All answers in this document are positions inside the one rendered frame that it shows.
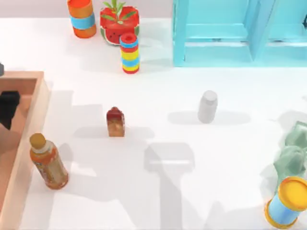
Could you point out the small red and brown bottle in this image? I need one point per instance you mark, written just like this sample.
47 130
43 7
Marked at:
116 123

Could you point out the white bottle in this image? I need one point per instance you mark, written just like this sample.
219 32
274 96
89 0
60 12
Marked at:
207 107

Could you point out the stack of coloured rings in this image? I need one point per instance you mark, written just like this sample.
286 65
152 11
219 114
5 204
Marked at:
129 55

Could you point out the watermelon plant pot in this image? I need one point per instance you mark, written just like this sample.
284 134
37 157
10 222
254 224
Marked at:
115 24

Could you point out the light blue rack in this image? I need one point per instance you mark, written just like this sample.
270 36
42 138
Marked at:
216 33

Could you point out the orange drink bottle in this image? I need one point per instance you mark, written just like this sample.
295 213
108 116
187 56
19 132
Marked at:
49 165

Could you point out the orange can with blue band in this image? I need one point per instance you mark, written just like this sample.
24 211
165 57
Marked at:
81 20

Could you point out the shallow salmon-coloured box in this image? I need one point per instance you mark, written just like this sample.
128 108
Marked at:
28 115

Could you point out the pale green crumpled object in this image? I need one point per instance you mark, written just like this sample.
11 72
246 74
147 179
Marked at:
293 153

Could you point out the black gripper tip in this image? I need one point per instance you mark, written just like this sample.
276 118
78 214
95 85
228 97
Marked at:
8 105

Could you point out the yellow can with blue band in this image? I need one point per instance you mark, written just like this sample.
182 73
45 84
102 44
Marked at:
285 203

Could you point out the grey rounded box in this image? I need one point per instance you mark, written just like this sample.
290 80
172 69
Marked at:
1 69

